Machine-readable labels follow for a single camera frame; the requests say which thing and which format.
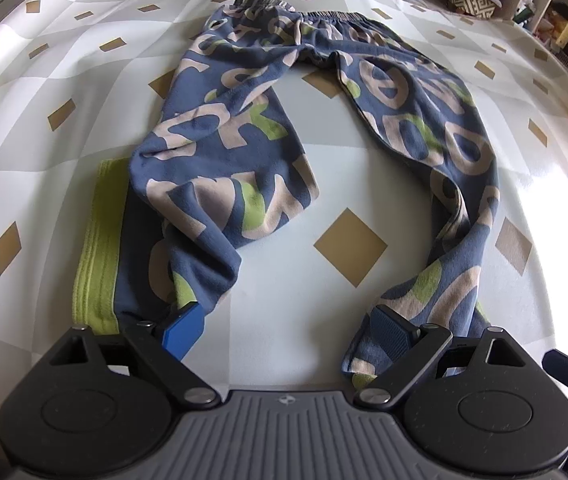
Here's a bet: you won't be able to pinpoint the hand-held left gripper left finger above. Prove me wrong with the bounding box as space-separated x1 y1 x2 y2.
51 301 221 408

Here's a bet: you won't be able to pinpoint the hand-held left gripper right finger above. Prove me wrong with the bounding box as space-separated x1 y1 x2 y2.
354 305 535 408

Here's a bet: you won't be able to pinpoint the white grey checkered tablecloth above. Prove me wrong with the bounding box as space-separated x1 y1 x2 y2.
0 0 568 441

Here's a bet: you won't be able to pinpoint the blue letter-print pants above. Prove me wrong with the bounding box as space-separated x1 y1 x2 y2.
131 0 502 386

